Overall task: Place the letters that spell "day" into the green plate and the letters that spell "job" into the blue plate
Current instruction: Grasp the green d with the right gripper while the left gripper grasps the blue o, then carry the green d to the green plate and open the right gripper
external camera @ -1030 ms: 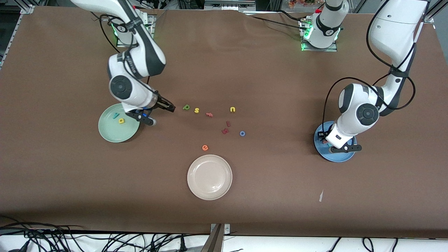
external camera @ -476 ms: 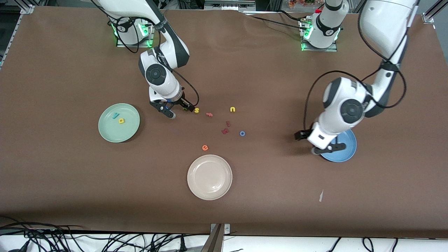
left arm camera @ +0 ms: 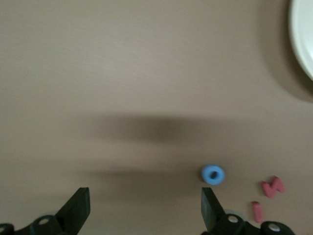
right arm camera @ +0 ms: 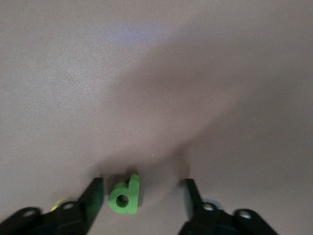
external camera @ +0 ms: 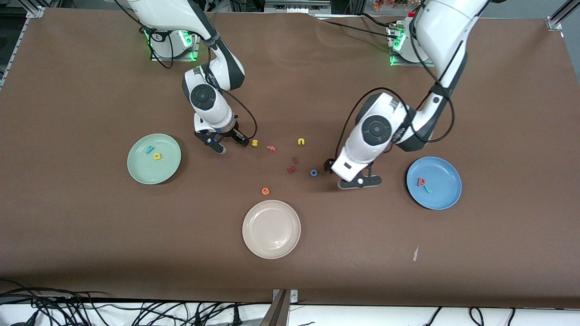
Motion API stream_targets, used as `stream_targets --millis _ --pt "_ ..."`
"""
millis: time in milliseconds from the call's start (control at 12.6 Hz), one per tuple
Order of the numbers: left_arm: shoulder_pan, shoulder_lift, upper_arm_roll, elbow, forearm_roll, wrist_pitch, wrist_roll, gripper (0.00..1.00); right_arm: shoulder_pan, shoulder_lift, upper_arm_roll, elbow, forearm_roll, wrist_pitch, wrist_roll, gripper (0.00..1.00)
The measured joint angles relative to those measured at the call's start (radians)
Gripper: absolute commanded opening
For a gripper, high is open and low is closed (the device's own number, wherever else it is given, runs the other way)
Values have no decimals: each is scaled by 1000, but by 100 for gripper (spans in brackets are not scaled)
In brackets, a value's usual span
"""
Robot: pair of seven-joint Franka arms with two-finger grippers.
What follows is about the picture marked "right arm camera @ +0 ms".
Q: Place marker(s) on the green foam letter p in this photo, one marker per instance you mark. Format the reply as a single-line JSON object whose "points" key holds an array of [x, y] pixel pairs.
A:
{"points": [[133, 193]]}

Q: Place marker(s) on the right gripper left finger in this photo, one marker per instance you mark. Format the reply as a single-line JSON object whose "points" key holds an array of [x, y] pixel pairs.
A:
{"points": [[80, 215]]}

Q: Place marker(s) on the yellow foam letter s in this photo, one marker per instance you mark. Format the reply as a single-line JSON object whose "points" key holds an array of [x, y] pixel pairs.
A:
{"points": [[56, 205]]}

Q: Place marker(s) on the brown table cover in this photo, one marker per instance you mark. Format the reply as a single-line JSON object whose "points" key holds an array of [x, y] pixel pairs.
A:
{"points": [[97, 73]]}

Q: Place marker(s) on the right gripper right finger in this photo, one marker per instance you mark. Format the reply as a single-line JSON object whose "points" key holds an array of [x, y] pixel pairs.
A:
{"points": [[203, 220]]}

